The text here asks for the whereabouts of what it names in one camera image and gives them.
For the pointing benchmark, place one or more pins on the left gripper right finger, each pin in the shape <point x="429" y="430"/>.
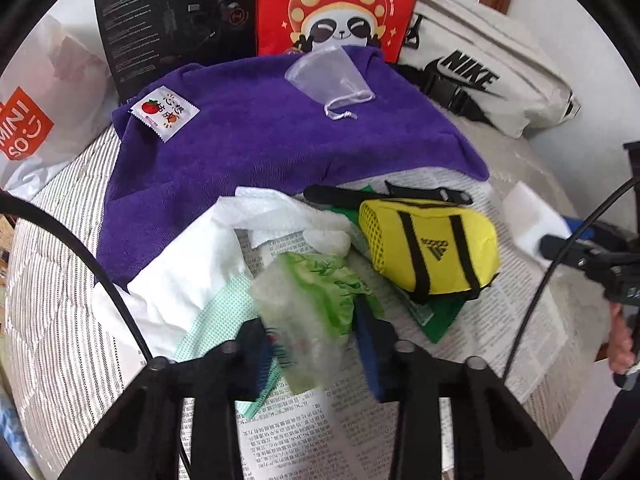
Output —
<point x="376" y="339"/>

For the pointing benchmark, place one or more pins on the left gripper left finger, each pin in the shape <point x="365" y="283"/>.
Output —
<point x="253" y="361"/>

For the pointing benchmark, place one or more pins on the white sponge block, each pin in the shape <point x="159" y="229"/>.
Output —
<point x="529" y="218"/>

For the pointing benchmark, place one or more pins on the green tissue pack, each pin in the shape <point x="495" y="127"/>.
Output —
<point x="306" y="303"/>

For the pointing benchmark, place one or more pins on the yellow mini Adidas bag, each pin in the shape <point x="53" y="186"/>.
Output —
<point x="481" y="247"/>

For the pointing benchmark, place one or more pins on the white glove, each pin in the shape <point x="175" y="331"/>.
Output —
<point x="196" y="293"/>

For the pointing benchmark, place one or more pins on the white tomato sachet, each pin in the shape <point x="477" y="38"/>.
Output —
<point x="164" y="111"/>

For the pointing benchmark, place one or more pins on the green wipe packet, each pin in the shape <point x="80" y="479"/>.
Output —
<point x="430" y="309"/>

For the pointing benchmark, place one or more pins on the right hand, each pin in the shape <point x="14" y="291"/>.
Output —
<point x="620" y="356"/>

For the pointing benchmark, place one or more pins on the newspaper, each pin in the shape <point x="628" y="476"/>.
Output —
<point x="494" y="437"/>

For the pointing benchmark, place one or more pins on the white Nike bag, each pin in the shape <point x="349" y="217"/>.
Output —
<point x="481" y="65"/>

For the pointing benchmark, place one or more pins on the purple towel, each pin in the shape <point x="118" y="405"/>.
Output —
<point x="253" y="128"/>

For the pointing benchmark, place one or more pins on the translucent organza pouch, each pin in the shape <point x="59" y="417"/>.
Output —
<point x="331" y="79"/>

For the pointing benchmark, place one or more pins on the white Miniso plastic bag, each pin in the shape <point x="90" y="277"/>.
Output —
<point x="57" y="97"/>

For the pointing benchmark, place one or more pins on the red panda paper bag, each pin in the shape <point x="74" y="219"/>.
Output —
<point x="310" y="25"/>

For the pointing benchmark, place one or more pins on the black headset box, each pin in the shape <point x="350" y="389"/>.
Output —
<point x="144" y="40"/>

